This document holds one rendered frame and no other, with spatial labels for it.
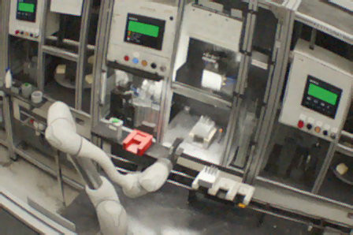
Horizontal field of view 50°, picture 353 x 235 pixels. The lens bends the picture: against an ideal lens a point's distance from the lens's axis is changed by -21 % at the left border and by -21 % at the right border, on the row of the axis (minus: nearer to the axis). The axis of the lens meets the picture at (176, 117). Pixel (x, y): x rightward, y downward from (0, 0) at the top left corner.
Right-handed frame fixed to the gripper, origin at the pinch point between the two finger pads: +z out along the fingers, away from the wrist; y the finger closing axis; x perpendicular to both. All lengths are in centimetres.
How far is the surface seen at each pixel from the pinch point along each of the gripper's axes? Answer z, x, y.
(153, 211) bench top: -15.7, 5.1, -44.3
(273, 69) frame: 22, -38, 51
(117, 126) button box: 8.0, 44.0, -10.4
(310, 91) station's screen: 18, -64, 49
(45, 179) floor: 23, 129, -112
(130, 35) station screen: 18, 46, 46
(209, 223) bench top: -9, -29, -44
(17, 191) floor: -11, 142, -112
